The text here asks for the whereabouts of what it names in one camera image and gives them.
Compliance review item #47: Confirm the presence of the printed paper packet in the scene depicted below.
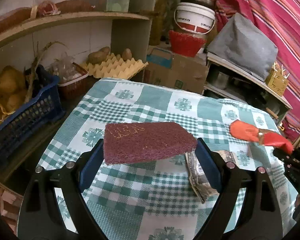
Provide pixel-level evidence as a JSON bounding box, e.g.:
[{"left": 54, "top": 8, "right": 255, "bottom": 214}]
[{"left": 185, "top": 150, "right": 239, "bottom": 204}]

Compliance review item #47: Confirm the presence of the orange plastic wrapper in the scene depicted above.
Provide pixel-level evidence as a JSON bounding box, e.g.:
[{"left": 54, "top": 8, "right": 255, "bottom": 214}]
[{"left": 229, "top": 120, "right": 294, "bottom": 154}]

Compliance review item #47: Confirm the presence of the maroon scouring pad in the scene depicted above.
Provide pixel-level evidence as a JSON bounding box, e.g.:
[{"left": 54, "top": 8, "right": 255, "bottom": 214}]
[{"left": 103, "top": 122, "right": 197, "bottom": 164}]

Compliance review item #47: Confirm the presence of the yellow utensil basket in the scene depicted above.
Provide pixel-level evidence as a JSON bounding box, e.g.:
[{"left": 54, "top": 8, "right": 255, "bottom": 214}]
[{"left": 265, "top": 61, "right": 289, "bottom": 96}]

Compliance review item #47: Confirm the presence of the dark blue plastic crate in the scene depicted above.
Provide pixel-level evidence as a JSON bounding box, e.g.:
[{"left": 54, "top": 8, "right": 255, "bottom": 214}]
[{"left": 0, "top": 64, "right": 65, "bottom": 155}]

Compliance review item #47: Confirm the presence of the green checkered tablecloth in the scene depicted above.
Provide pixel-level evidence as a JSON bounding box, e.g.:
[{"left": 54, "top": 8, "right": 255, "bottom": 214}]
[{"left": 39, "top": 79, "right": 297, "bottom": 239}]

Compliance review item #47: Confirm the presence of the low wooden cabinet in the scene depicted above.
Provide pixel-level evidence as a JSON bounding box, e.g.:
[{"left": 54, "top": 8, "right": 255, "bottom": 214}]
[{"left": 202, "top": 52, "right": 293, "bottom": 126}]

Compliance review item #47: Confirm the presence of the grey fabric cover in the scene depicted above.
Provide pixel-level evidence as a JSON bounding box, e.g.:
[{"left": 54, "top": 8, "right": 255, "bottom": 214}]
[{"left": 207, "top": 13, "right": 278, "bottom": 81}]

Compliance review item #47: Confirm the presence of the small red basket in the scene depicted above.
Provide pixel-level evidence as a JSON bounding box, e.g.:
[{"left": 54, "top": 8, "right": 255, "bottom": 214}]
[{"left": 58, "top": 62, "right": 88, "bottom": 100}]

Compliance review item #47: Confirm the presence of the striped magenta curtain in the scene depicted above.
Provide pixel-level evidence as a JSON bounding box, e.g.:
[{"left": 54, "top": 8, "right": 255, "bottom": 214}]
[{"left": 216, "top": 0, "right": 300, "bottom": 141}]

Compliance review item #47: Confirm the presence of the cardboard box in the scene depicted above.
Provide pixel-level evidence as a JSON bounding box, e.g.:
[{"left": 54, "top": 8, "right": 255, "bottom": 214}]
[{"left": 143, "top": 46, "right": 209, "bottom": 94}]

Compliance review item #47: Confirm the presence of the yellow egg tray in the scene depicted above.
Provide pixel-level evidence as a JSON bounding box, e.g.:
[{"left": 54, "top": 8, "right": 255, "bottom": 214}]
[{"left": 80, "top": 53, "right": 148, "bottom": 80}]

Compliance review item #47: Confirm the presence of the red plastic basket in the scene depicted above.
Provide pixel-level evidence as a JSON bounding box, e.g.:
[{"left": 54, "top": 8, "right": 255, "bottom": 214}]
[{"left": 169, "top": 30, "right": 206, "bottom": 57}]

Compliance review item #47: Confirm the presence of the white plastic bucket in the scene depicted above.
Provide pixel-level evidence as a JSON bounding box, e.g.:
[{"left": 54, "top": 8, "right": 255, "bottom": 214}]
[{"left": 173, "top": 2, "right": 216, "bottom": 35}]

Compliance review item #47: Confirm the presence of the wooden wall shelf unit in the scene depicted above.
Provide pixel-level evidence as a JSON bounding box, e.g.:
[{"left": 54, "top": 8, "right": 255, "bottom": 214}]
[{"left": 0, "top": 0, "right": 155, "bottom": 73}]

